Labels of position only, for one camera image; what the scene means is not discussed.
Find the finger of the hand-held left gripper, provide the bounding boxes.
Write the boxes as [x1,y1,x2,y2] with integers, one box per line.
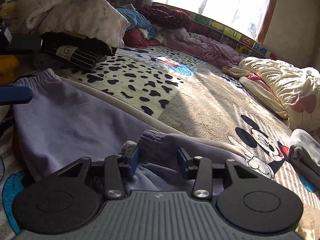
[0,86,33,106]
[0,26,42,55]

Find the purple pants with cream stripe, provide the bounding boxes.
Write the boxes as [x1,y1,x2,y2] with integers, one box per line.
[11,69,250,195]

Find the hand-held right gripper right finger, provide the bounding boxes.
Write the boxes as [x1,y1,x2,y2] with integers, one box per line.
[177,147,250,200]

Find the printed cartoon blanket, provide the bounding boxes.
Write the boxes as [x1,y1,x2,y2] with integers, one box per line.
[0,45,320,240]

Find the black striped garment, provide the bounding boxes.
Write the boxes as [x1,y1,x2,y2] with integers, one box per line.
[40,31,118,72]

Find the cream quilt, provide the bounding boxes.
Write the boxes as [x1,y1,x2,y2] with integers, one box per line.
[237,56,320,130]

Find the yellow bundle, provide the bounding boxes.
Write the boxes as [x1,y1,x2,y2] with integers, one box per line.
[0,55,19,84]

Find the lilac sheet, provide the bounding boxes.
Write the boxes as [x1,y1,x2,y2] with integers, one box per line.
[160,27,248,68]

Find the colourful foam bed bumper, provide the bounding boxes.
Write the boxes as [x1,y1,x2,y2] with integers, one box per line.
[152,2,278,60]

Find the white printed cloth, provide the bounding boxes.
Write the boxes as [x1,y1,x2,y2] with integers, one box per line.
[17,0,132,48]

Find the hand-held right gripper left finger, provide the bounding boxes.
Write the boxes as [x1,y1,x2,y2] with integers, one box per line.
[54,147,140,200]

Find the grey folded cloth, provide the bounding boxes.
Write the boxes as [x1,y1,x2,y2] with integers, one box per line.
[287,129,320,183]

